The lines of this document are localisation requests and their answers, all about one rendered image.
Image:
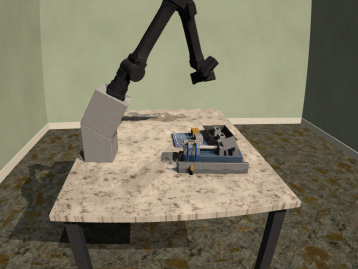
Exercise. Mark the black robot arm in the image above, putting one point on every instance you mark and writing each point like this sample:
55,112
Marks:
133,67

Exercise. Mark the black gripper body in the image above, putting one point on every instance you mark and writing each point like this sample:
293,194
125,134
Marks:
197,79

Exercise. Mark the yellow brass block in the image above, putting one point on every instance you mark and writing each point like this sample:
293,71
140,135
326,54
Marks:
194,131

